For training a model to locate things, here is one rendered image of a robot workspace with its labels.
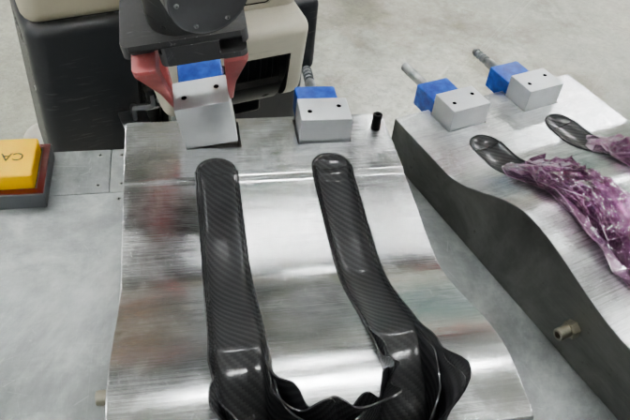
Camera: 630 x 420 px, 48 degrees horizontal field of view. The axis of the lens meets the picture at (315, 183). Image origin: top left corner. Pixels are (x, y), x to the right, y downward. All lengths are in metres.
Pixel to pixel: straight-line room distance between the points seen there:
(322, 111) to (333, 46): 1.90
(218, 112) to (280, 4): 0.47
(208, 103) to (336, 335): 0.25
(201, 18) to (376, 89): 1.91
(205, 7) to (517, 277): 0.39
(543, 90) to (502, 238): 0.23
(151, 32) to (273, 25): 0.49
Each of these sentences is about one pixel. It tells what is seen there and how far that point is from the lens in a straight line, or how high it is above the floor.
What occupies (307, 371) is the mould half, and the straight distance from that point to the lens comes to 0.46.
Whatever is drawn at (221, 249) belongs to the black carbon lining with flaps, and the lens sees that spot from 0.60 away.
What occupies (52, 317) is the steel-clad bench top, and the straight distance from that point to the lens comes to 0.67.
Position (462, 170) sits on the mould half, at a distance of 0.74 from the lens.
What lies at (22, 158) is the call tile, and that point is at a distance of 0.77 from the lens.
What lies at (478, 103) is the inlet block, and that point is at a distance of 0.80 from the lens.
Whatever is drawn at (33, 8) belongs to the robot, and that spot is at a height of 0.72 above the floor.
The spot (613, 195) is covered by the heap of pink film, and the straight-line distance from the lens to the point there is 0.66.
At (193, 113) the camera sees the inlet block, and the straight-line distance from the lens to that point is 0.64.
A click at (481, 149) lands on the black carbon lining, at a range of 0.79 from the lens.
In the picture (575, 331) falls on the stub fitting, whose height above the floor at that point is 0.85.
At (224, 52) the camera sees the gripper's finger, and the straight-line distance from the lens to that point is 0.59.
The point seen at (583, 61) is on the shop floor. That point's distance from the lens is 2.82.
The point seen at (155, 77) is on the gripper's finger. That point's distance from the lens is 0.60.
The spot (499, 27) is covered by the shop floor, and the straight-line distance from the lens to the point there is 2.89.
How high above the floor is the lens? 1.32
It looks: 42 degrees down
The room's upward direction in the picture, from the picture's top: 6 degrees clockwise
